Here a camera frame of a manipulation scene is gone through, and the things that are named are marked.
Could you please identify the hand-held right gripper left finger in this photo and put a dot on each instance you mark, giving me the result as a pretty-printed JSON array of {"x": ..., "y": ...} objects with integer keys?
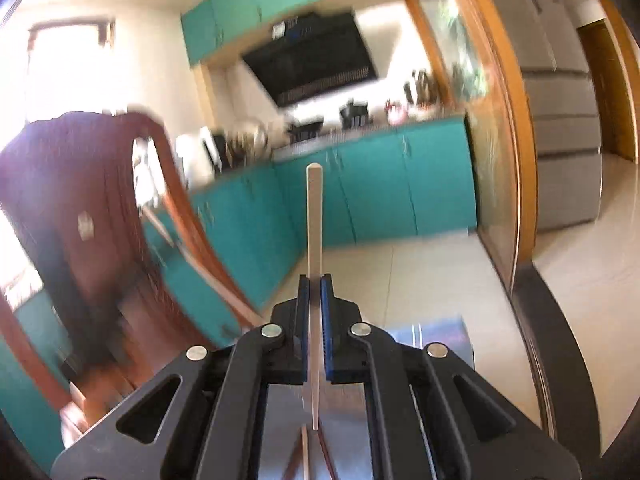
[{"x": 304, "y": 330}]

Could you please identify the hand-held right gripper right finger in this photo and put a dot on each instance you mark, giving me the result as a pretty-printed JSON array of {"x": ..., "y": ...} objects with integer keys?
[{"x": 326, "y": 330}]

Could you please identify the light wooden chopstick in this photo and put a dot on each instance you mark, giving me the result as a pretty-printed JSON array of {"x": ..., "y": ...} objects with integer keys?
[
  {"x": 305, "y": 455},
  {"x": 315, "y": 220}
]

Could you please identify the blue striped mat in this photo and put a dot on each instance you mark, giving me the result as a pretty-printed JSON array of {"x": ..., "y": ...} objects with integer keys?
[{"x": 442, "y": 335}]

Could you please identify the teal kitchen base cabinets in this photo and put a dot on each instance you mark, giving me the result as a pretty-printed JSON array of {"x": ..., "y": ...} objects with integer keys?
[{"x": 375, "y": 185}]

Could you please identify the gas stove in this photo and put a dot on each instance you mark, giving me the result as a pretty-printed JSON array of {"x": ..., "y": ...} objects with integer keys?
[{"x": 335, "y": 132}]

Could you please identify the black countertop appliance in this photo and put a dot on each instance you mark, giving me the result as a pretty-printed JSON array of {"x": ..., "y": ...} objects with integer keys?
[{"x": 218, "y": 150}]

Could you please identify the black wok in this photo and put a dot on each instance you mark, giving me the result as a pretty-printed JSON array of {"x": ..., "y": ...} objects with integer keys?
[{"x": 306, "y": 130}]

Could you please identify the grey kitchen countertop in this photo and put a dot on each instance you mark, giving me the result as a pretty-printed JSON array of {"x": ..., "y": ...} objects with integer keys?
[{"x": 360, "y": 128}]

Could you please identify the black lidded pot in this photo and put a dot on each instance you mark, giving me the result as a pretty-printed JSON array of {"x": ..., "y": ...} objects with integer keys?
[{"x": 354, "y": 115}]

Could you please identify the pink container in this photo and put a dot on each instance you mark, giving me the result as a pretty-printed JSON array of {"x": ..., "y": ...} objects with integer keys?
[{"x": 396, "y": 112}]

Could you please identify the wood-framed glass sliding door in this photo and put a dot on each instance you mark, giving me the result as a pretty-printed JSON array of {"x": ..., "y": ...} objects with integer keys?
[{"x": 492, "y": 160}]

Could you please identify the black range hood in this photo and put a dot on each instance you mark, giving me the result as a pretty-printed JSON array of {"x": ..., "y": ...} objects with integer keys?
[{"x": 310, "y": 60}]

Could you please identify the carved wooden chair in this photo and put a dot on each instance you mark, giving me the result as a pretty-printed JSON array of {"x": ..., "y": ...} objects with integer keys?
[{"x": 75, "y": 170}]

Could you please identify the grey refrigerator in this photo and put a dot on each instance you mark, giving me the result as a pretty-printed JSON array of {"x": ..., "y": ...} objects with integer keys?
[{"x": 560, "y": 125}]

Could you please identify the window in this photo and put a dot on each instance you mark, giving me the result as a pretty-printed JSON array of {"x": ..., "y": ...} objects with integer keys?
[{"x": 65, "y": 70}]

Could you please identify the teal wall cabinets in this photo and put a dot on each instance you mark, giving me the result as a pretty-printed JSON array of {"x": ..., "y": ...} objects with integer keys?
[{"x": 235, "y": 10}]

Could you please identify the wooden doorway frame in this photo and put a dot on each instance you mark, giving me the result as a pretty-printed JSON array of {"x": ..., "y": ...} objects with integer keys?
[{"x": 620, "y": 90}]

